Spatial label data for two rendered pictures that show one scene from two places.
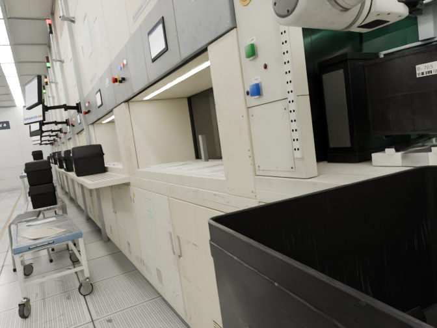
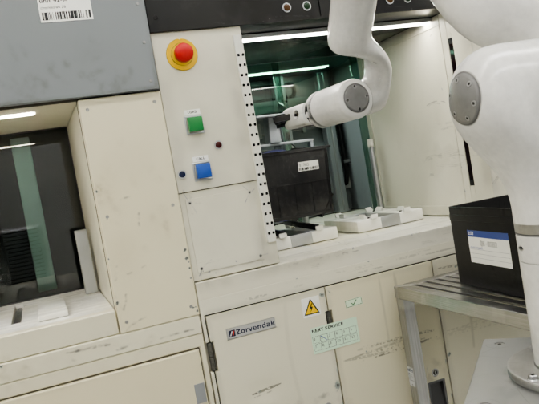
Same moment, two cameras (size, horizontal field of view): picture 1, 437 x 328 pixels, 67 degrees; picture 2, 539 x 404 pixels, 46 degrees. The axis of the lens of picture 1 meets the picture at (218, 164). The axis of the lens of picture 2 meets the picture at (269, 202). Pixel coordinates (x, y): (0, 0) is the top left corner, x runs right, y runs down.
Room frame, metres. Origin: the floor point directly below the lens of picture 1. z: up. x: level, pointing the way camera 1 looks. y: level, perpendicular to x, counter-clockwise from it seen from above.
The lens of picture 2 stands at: (0.55, 1.19, 1.08)
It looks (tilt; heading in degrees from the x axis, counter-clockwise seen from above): 3 degrees down; 278
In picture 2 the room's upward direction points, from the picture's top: 10 degrees counter-clockwise
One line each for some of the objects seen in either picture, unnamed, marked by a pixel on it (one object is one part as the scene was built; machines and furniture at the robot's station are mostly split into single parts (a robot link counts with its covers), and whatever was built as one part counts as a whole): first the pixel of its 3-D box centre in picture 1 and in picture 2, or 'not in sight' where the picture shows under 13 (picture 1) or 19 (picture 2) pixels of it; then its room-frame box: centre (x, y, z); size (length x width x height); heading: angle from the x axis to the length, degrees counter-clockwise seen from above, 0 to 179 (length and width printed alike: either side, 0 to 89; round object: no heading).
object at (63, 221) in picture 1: (51, 254); not in sight; (2.54, 1.40, 0.24); 0.97 x 0.52 x 0.48; 31
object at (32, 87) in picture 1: (52, 97); not in sight; (3.36, 1.56, 1.59); 0.50 x 0.41 x 0.36; 118
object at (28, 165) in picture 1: (38, 172); not in sight; (3.75, 2.04, 0.85); 0.30 x 0.28 x 0.26; 27
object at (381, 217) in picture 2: not in sight; (371, 217); (0.53, -0.65, 0.89); 0.22 x 0.21 x 0.04; 118
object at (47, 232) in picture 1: (43, 232); not in sight; (2.37, 1.34, 0.47); 0.31 x 0.23 x 0.02; 50
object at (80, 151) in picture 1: (87, 159); not in sight; (2.98, 1.17, 0.93); 0.30 x 0.28 x 0.26; 25
